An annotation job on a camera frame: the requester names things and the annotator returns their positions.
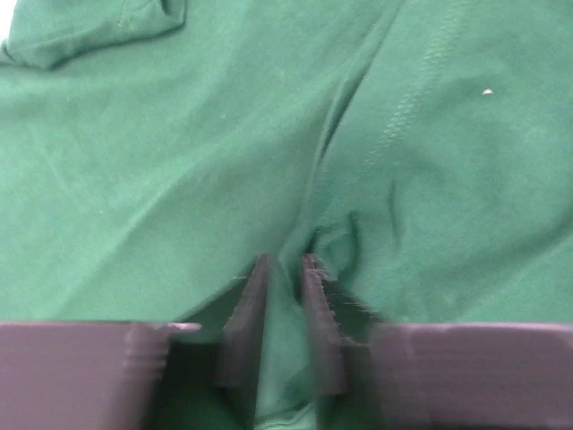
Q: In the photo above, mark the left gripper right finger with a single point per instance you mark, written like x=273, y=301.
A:
x=373, y=374

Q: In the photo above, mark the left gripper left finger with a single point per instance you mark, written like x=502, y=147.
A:
x=199, y=373

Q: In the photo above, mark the green t-shirt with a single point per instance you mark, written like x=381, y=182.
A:
x=422, y=150

